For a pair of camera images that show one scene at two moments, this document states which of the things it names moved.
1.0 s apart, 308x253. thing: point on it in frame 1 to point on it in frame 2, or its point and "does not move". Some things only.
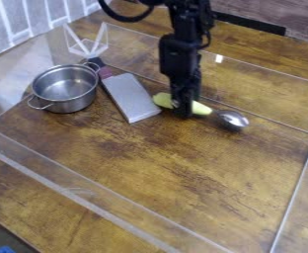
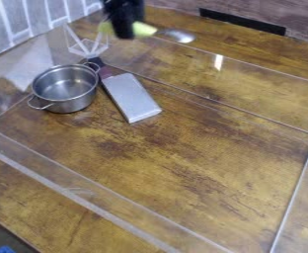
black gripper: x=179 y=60 to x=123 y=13
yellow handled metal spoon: x=231 y=119 to x=144 y=30
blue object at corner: x=4 y=249 does not move
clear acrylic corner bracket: x=84 y=46 does not move
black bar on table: x=249 y=23 does not move
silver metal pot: x=64 y=88 does not move
